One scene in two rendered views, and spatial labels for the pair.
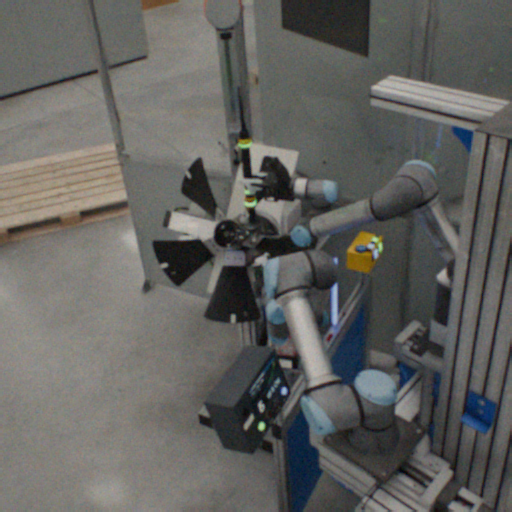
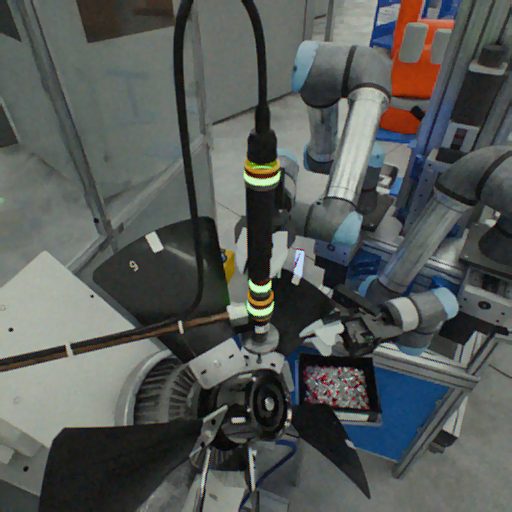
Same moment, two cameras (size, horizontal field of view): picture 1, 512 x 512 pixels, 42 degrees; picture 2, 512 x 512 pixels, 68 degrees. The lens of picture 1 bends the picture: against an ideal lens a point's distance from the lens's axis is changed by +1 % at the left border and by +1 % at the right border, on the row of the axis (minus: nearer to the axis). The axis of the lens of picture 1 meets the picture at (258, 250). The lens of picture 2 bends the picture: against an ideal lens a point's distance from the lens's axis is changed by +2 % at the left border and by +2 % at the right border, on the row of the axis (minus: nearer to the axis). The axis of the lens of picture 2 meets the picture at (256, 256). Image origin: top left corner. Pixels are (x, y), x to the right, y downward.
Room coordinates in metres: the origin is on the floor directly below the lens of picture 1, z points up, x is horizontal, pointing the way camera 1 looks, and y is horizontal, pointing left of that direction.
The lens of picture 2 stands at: (2.25, 0.41, 1.85)
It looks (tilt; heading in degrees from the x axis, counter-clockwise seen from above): 43 degrees down; 257
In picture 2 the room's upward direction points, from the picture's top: straight up
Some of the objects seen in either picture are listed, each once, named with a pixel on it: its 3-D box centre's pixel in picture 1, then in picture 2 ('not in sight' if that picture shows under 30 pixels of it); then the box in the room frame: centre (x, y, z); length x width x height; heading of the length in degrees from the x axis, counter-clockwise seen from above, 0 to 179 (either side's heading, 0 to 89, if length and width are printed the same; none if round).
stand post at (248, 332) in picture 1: (250, 345); not in sight; (2.31, 0.07, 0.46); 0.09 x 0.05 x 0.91; 59
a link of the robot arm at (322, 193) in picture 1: (321, 191); (278, 175); (2.05, -0.25, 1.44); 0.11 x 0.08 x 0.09; 69
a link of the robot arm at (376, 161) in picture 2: not in sight; (362, 162); (1.63, -0.65, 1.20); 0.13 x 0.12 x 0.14; 147
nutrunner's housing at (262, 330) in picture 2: (248, 179); (260, 259); (2.15, 0.01, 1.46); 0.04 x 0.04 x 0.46
